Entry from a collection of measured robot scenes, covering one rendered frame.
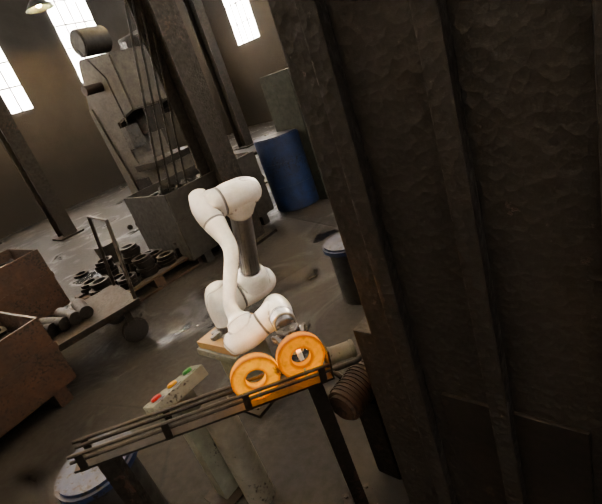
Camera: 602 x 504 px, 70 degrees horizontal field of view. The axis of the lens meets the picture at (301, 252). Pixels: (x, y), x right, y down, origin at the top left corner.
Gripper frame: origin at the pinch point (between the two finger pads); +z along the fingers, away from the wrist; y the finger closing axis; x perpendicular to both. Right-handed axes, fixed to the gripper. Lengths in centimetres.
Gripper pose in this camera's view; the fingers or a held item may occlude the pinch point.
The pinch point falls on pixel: (298, 351)
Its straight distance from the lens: 139.0
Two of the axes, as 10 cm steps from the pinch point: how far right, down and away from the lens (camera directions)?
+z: 2.4, 2.7, -9.3
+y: -9.2, 3.8, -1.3
